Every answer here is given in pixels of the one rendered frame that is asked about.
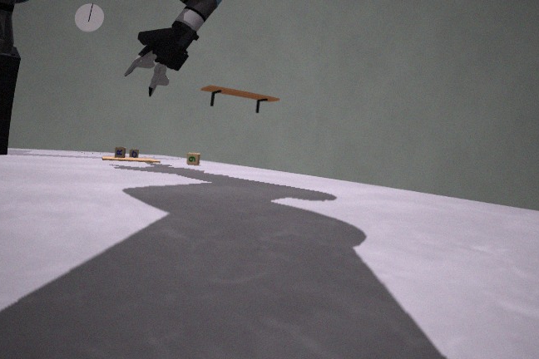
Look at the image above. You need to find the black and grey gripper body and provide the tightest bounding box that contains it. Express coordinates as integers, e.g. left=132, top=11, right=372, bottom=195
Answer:
left=152, top=21, right=199, bottom=71

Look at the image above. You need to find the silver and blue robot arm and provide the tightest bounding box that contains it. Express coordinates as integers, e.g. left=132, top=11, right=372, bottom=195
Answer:
left=0, top=0, right=222, bottom=52

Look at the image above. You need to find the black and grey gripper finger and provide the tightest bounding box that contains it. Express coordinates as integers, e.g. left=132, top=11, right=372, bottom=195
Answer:
left=125, top=40, right=159, bottom=76
left=149, top=61, right=169, bottom=96

